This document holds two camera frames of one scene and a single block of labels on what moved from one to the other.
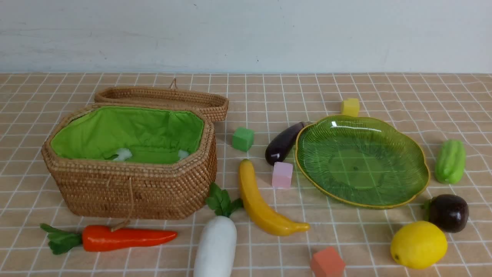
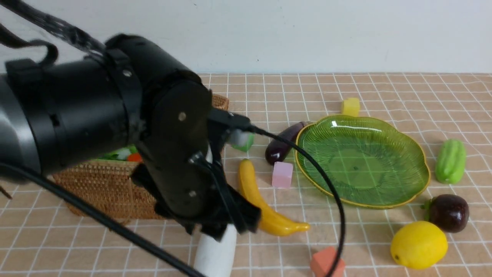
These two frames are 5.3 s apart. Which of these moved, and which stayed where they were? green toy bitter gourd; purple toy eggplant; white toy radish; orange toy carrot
Moved: orange toy carrot
Stayed: purple toy eggplant; white toy radish; green toy bitter gourd
